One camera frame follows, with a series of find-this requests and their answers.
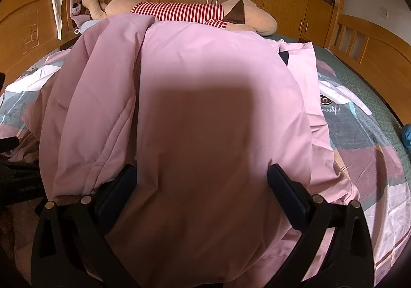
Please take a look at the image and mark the light blue neck pillow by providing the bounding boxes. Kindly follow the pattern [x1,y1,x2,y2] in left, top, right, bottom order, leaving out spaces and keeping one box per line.
[74,20,100,34]

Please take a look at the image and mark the wall socket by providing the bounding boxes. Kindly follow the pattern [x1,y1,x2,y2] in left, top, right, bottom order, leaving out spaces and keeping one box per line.
[379,7,388,20]

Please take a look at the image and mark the small purple plush toy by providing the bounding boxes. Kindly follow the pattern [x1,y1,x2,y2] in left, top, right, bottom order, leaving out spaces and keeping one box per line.
[70,3,91,28]

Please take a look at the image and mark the wooden headboard left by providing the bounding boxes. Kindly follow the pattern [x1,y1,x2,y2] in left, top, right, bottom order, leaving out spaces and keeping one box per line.
[1,0,76,86]

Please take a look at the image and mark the wooden footboard right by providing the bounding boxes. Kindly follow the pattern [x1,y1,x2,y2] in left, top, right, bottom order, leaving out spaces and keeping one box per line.
[328,14,410,124]

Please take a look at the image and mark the plaid pink grey quilt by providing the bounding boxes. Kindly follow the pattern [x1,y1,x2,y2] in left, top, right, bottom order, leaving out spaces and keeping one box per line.
[1,50,410,287]

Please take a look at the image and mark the pink hooded jacket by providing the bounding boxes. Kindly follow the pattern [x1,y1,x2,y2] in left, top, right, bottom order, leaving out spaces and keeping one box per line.
[23,14,359,287]

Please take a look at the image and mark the blue plush neck pillow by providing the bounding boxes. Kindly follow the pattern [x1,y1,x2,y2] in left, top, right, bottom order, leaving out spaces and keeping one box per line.
[401,124,411,150]

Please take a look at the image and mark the large striped plush dog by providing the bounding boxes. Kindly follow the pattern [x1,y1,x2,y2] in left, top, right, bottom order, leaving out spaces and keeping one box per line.
[81,0,278,36]

